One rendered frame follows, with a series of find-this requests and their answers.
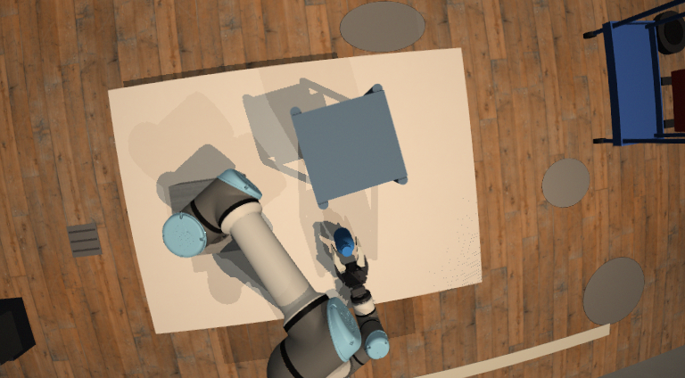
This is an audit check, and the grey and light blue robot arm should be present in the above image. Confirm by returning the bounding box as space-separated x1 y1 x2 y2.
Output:
162 168 390 378

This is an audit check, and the dark blue shelving unit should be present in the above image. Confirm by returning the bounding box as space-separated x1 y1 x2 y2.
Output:
290 84 408 210

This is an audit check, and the blue bottle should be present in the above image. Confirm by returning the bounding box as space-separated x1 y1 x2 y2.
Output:
334 227 355 257

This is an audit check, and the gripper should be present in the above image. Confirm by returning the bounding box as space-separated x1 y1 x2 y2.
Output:
331 236 371 304

